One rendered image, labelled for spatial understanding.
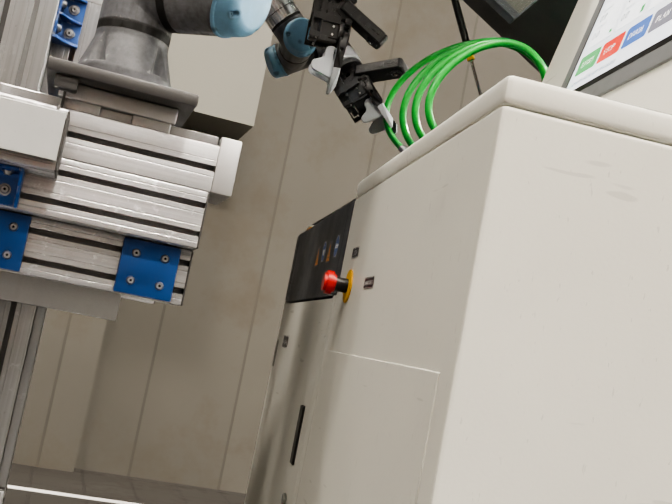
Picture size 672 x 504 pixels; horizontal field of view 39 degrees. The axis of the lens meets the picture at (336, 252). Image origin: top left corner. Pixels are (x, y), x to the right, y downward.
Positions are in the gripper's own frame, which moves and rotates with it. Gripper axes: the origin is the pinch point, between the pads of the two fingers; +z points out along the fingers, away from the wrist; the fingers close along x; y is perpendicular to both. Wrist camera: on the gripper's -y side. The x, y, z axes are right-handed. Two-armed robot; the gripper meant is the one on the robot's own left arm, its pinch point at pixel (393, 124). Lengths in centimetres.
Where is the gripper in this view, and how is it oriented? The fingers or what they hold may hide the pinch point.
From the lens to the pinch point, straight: 209.3
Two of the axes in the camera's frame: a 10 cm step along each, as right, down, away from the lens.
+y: -8.4, 5.4, 1.1
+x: -3.6, -3.9, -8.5
